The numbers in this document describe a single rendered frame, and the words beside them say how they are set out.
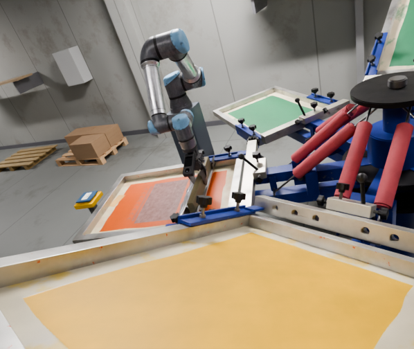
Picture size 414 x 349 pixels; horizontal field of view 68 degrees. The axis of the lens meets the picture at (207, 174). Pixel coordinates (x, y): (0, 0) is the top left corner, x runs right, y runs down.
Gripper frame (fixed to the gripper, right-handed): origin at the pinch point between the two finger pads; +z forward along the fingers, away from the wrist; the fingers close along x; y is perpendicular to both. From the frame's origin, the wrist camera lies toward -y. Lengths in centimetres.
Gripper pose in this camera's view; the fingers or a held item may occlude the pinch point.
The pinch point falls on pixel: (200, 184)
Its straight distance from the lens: 150.4
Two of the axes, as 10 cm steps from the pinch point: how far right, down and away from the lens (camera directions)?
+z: 2.7, 8.3, 4.9
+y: 1.7, -5.4, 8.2
